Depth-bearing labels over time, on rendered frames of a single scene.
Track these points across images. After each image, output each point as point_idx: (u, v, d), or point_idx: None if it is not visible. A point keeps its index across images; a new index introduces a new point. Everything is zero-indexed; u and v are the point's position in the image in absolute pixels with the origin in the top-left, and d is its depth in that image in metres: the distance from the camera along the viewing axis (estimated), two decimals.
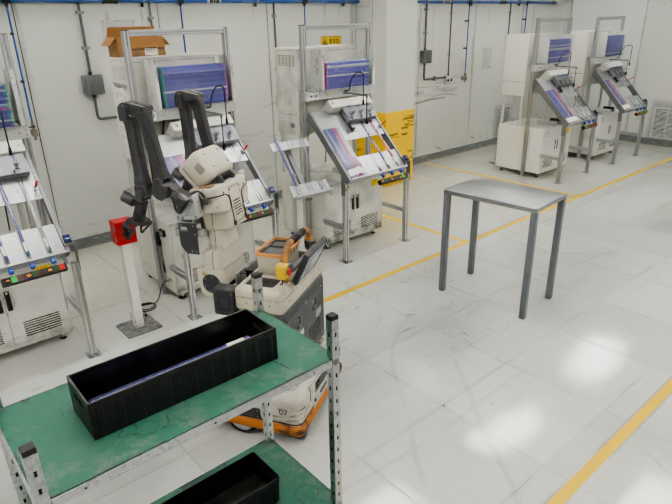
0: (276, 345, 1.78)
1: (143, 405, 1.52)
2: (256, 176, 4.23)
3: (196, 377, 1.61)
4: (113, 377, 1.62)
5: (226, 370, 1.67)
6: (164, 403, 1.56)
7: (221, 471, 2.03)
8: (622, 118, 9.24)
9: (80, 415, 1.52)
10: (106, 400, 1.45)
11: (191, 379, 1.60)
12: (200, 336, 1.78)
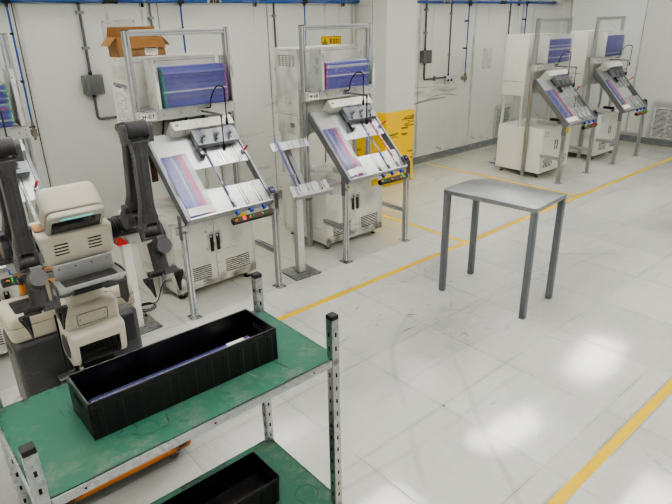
0: (276, 345, 1.78)
1: (143, 405, 1.52)
2: (256, 176, 4.23)
3: (196, 377, 1.61)
4: (113, 377, 1.62)
5: (226, 370, 1.67)
6: (164, 403, 1.56)
7: (221, 471, 2.03)
8: (622, 118, 9.24)
9: (80, 415, 1.52)
10: (106, 400, 1.45)
11: (191, 379, 1.60)
12: (200, 336, 1.78)
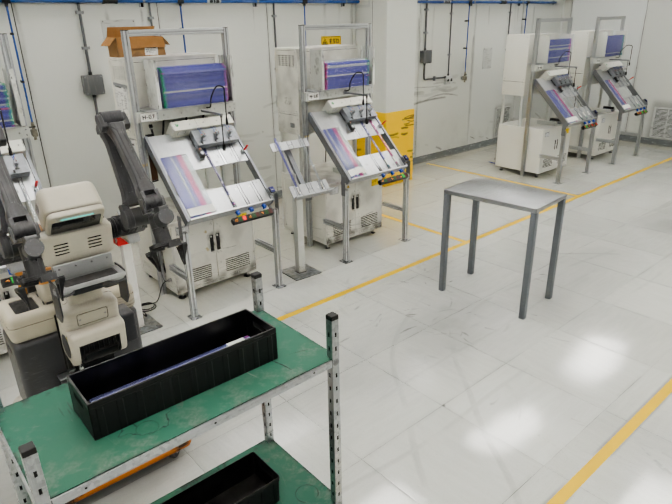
0: (276, 345, 1.78)
1: (143, 405, 1.52)
2: (256, 176, 4.23)
3: (196, 377, 1.61)
4: (113, 377, 1.62)
5: (226, 370, 1.67)
6: (164, 403, 1.56)
7: (221, 471, 2.03)
8: (622, 118, 9.24)
9: (80, 415, 1.52)
10: (106, 400, 1.45)
11: (191, 379, 1.60)
12: (200, 336, 1.78)
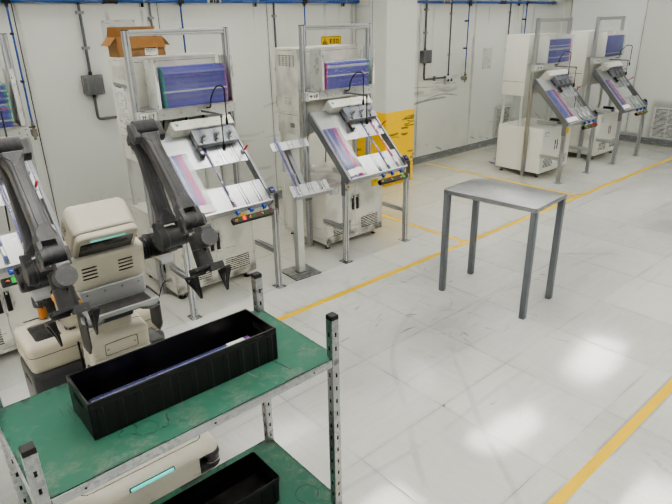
0: (276, 345, 1.78)
1: (143, 405, 1.52)
2: (256, 176, 4.23)
3: (196, 377, 1.61)
4: (113, 377, 1.62)
5: (226, 370, 1.67)
6: (164, 403, 1.56)
7: (221, 471, 2.03)
8: (622, 118, 9.24)
9: (80, 415, 1.52)
10: (106, 400, 1.45)
11: (191, 379, 1.60)
12: (200, 336, 1.78)
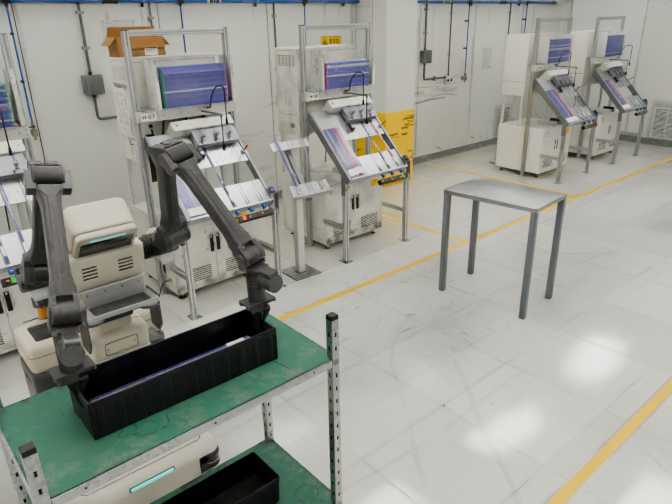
0: (276, 345, 1.78)
1: (143, 405, 1.52)
2: (256, 176, 4.23)
3: (196, 377, 1.61)
4: (113, 377, 1.62)
5: (226, 370, 1.67)
6: (164, 403, 1.56)
7: (221, 471, 2.03)
8: (622, 118, 9.24)
9: (80, 415, 1.52)
10: (106, 400, 1.45)
11: (191, 379, 1.60)
12: (200, 336, 1.78)
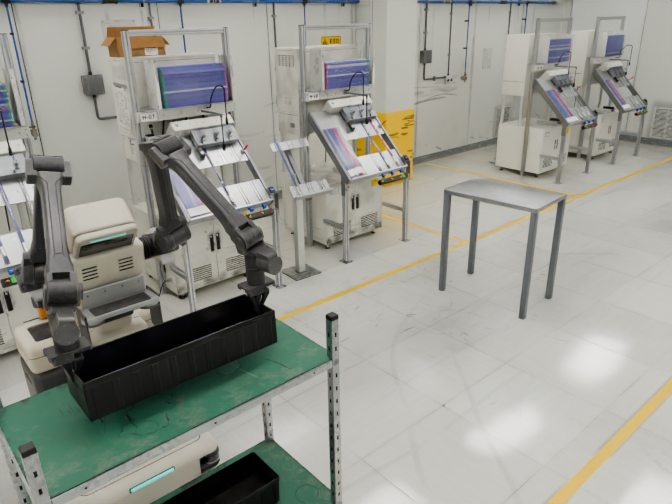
0: (275, 328, 1.75)
1: (140, 386, 1.49)
2: (256, 176, 4.23)
3: (194, 359, 1.58)
4: (110, 361, 1.60)
5: (225, 353, 1.65)
6: (161, 385, 1.54)
7: (221, 471, 2.03)
8: (622, 118, 9.24)
9: (76, 397, 1.49)
10: (102, 380, 1.42)
11: (189, 361, 1.57)
12: (198, 321, 1.76)
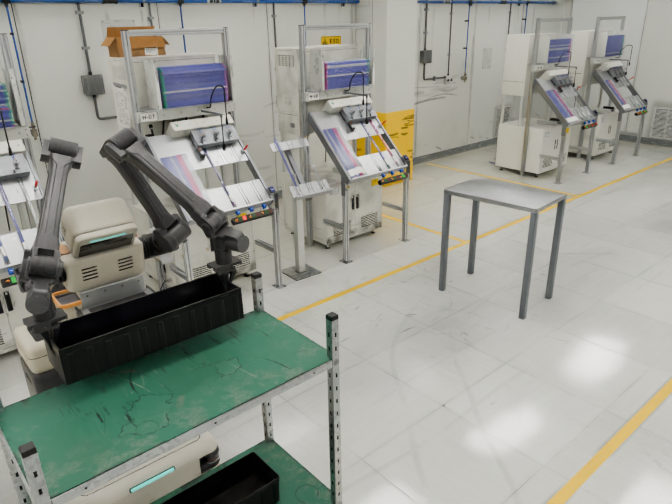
0: (242, 304, 1.89)
1: (112, 354, 1.63)
2: (256, 176, 4.23)
3: (164, 330, 1.72)
4: (86, 332, 1.74)
5: (193, 326, 1.78)
6: (133, 354, 1.67)
7: (221, 471, 2.03)
8: (622, 118, 9.24)
9: (54, 364, 1.63)
10: (76, 347, 1.56)
11: (159, 332, 1.71)
12: (170, 298, 1.89)
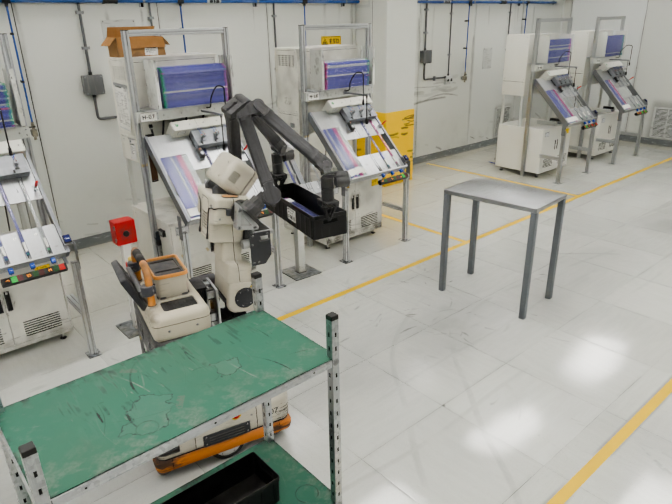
0: (294, 193, 3.09)
1: None
2: None
3: (317, 205, 2.86)
4: (303, 221, 2.65)
5: (309, 204, 2.94)
6: None
7: (221, 471, 2.03)
8: (622, 118, 9.24)
9: (327, 233, 2.59)
10: (341, 209, 2.64)
11: (319, 205, 2.85)
12: (279, 202, 2.86)
